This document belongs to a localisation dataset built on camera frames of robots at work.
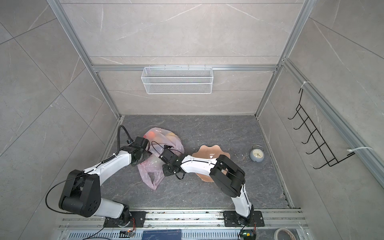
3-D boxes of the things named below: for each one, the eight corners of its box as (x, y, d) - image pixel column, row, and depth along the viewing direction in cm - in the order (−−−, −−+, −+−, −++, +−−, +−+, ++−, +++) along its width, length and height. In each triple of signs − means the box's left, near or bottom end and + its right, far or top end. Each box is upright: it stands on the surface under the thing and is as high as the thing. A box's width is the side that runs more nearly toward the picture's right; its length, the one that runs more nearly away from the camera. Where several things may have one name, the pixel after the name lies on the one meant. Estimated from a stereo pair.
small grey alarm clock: (249, 160, 97) (251, 157, 93) (250, 146, 104) (252, 142, 100) (261, 164, 95) (264, 160, 92) (261, 148, 103) (264, 145, 99)
